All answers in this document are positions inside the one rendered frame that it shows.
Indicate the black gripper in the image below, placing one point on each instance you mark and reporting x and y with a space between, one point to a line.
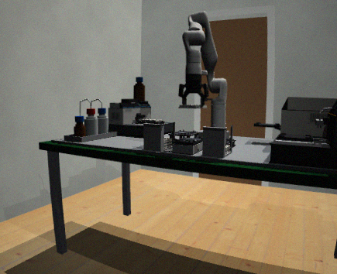
193 84

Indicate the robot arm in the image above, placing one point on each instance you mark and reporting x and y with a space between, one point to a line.
196 37

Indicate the brown glass bottle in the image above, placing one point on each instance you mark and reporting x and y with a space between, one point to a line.
79 131
139 92

